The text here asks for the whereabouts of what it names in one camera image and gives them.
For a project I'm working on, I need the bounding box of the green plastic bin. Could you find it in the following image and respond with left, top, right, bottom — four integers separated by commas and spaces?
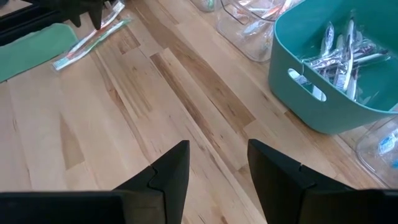
267, 0, 398, 135

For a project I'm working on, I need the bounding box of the blue toothbrush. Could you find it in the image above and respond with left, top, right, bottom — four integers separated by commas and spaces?
377, 129, 398, 156

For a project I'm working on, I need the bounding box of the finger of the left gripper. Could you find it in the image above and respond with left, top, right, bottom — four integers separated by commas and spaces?
89, 6, 104, 31
69, 12, 83, 29

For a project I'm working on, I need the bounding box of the green bin lid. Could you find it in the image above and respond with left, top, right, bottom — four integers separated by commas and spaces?
0, 22, 78, 83

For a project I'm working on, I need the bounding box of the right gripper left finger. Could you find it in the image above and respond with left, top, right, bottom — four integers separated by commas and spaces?
113, 140, 190, 224

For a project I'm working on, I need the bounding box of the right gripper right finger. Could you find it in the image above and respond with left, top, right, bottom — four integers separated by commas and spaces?
248, 138, 355, 224

